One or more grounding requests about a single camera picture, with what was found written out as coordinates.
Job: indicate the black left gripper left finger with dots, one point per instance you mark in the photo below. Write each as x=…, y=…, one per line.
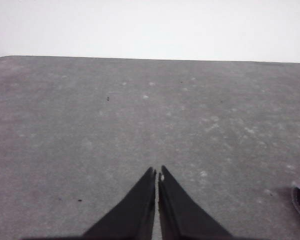
x=135, y=212

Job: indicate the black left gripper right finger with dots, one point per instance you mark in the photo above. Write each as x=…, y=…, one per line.
x=180, y=215

